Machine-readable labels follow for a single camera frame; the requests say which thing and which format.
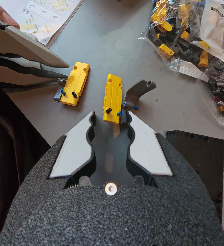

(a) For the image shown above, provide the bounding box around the person's brown clothing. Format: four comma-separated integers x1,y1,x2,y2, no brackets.
0,81,51,246

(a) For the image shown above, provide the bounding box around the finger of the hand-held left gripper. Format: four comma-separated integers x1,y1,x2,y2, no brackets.
0,56,68,86
0,25,70,69

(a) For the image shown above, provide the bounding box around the black motor block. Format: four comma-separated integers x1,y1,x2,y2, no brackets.
165,130,224,214

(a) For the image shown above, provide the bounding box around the grey desk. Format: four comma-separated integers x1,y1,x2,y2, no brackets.
3,0,224,246

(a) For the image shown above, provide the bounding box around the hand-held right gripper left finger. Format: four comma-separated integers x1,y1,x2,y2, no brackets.
49,111,96,179

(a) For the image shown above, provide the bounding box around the yellow panel with grey beam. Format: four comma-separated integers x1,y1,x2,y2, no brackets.
54,61,90,106

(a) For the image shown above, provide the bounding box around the person's left hand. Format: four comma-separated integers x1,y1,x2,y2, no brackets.
0,0,20,29

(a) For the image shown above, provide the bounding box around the yellow panel with pins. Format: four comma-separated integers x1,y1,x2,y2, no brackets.
102,73,124,125

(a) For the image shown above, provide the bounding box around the bag of yellow grey parts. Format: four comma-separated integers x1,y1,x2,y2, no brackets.
139,0,224,79

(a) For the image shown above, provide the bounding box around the bag of black red parts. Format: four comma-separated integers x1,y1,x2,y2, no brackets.
196,65,224,131

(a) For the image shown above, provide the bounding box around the grey curved panel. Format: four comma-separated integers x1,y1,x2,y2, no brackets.
123,79,157,110

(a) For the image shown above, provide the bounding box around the instruction booklet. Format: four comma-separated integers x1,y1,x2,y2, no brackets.
0,0,85,48

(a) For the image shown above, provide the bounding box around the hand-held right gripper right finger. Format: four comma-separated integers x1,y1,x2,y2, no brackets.
126,111,173,179

